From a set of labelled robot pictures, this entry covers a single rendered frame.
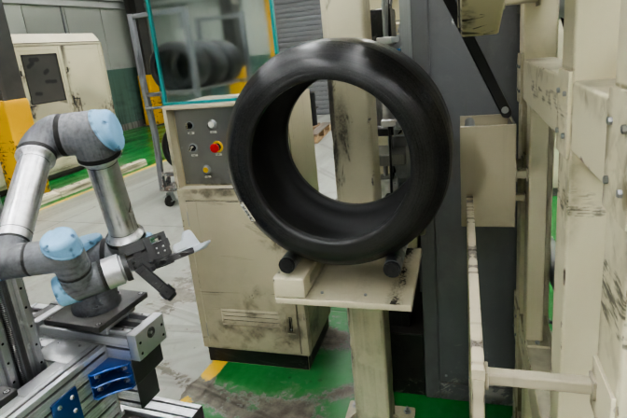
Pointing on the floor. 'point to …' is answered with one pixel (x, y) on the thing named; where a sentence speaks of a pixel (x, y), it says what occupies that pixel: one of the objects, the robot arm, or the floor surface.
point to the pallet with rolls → (318, 122)
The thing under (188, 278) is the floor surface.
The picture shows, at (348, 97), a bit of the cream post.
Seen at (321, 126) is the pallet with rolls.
